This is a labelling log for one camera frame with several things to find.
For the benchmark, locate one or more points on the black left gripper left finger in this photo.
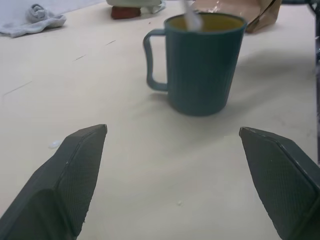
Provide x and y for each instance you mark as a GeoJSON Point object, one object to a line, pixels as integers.
{"type": "Point", "coordinates": [62, 180]}

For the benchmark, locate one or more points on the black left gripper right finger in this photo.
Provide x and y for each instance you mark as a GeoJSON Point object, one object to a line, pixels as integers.
{"type": "Point", "coordinates": [280, 180]}

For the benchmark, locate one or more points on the teal ribbed plastic mug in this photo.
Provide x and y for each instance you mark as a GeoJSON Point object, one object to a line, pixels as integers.
{"type": "Point", "coordinates": [200, 65]}

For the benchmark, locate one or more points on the white spoon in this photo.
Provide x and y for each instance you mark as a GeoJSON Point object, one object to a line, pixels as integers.
{"type": "Point", "coordinates": [192, 15]}

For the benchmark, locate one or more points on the white crumpled cloth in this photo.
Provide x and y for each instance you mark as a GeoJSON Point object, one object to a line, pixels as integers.
{"type": "Point", "coordinates": [30, 21]}

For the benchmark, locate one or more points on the brown paper bag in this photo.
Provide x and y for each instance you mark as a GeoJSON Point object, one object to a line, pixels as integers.
{"type": "Point", "coordinates": [252, 13]}

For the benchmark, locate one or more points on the red block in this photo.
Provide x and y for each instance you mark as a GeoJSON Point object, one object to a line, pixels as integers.
{"type": "Point", "coordinates": [125, 12]}

